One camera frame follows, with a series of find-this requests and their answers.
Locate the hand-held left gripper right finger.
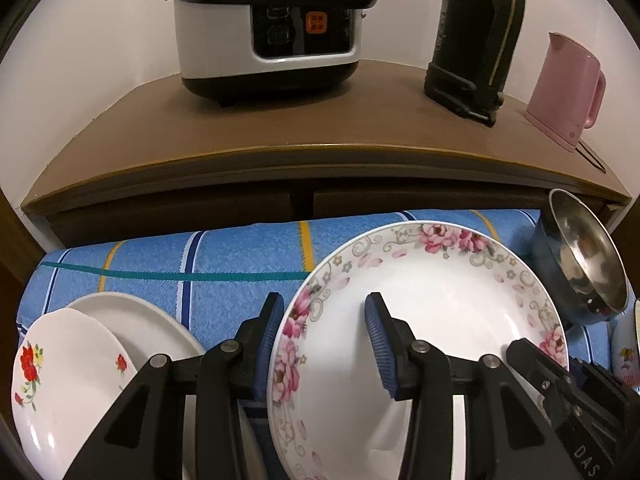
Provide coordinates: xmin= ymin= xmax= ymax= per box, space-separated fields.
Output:
xmin=364 ymin=291 xmax=576 ymax=480

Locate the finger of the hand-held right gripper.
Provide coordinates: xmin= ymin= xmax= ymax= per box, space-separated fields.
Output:
xmin=569 ymin=357 xmax=632 ymax=413
xmin=506 ymin=338 xmax=577 ymax=407

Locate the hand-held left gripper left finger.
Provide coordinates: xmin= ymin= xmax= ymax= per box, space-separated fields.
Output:
xmin=65 ymin=291 xmax=286 ymax=480

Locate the white enamel bowl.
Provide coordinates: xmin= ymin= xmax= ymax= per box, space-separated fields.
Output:
xmin=611 ymin=300 xmax=640 ymax=392

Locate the pink floral white plate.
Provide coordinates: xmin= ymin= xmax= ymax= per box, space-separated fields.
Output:
xmin=267 ymin=221 xmax=571 ymax=480

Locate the blue plaid cloth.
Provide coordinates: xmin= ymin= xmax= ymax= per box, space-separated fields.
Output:
xmin=15 ymin=208 xmax=640 ymax=480

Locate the stainless steel bowl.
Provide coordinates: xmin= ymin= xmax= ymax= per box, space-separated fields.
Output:
xmin=531 ymin=188 xmax=630 ymax=331

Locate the plain white plate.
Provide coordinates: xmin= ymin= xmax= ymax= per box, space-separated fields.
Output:
xmin=65 ymin=291 xmax=207 ymax=386

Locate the wooden cabinet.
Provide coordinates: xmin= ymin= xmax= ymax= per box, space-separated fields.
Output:
xmin=21 ymin=57 xmax=632 ymax=252

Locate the red flower white plate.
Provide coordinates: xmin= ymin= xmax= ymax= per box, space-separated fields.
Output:
xmin=11 ymin=308 xmax=139 ymax=480

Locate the pink electric kettle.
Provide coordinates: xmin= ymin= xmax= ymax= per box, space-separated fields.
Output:
xmin=524 ymin=32 xmax=607 ymax=152

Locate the white black rice cooker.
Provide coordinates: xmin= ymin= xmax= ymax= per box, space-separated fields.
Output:
xmin=162 ymin=0 xmax=381 ymax=107

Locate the black thermos flask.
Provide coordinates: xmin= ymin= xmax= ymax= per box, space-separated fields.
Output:
xmin=424 ymin=0 xmax=531 ymax=127

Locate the black kettle cable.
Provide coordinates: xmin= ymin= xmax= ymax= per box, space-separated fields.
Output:
xmin=575 ymin=141 xmax=607 ymax=173

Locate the wooden door frame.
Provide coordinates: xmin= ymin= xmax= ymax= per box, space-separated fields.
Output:
xmin=0 ymin=195 xmax=48 ymax=321

